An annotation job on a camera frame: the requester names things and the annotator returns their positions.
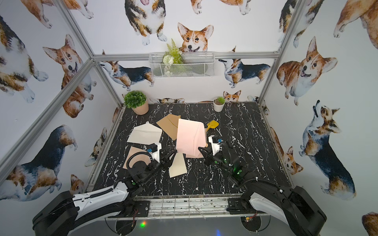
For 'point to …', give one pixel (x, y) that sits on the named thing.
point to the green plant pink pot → (137, 101)
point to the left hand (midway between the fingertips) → (175, 147)
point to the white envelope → (145, 134)
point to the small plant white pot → (219, 103)
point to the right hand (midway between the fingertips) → (198, 147)
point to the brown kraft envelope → (169, 125)
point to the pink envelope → (191, 135)
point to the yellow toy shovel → (212, 124)
